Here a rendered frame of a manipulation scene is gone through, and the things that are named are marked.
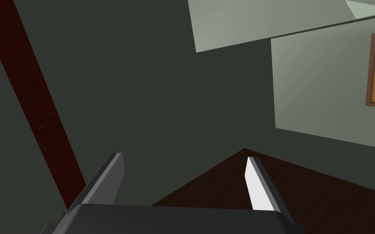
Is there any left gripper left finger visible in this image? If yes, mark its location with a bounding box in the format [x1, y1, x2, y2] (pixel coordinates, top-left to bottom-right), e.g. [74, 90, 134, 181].
[68, 152, 125, 213]

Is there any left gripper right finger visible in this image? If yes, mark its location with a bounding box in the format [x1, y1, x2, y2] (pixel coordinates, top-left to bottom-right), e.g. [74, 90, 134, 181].
[244, 156, 294, 224]

